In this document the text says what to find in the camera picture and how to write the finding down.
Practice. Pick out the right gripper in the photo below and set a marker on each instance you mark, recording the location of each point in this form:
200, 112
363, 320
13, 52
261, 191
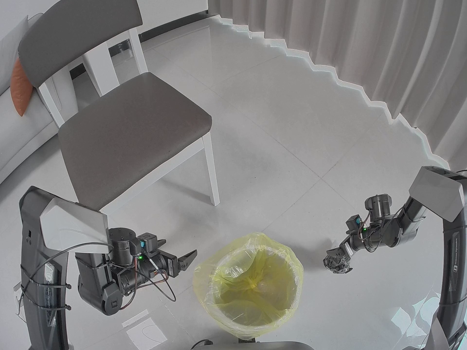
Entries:
349, 248

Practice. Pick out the orange cushion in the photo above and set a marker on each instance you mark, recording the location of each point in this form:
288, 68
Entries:
21, 86

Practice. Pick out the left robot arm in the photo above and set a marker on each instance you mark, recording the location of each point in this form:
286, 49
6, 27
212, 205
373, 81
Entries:
69, 232

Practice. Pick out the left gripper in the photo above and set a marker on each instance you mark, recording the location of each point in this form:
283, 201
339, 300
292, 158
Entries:
166, 264

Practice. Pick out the white curtain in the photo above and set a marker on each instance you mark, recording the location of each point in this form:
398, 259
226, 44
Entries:
365, 27

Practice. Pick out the grey chair with white legs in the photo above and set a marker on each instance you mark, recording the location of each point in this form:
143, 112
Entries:
138, 129

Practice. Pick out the yellow plastic bag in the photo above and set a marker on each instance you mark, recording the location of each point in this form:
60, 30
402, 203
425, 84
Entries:
251, 279

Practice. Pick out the white trash bin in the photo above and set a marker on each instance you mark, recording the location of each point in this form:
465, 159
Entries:
281, 257

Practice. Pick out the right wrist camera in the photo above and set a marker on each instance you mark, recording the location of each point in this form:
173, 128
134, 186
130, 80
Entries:
354, 224

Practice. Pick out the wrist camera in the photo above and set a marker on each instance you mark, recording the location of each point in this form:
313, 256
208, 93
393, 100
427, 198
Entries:
354, 224
147, 242

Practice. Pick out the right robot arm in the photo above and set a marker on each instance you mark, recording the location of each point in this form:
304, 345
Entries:
437, 191

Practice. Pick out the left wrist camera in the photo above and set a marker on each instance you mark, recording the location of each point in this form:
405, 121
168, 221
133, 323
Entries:
147, 242

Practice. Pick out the white sofa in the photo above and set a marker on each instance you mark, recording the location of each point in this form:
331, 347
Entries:
18, 140

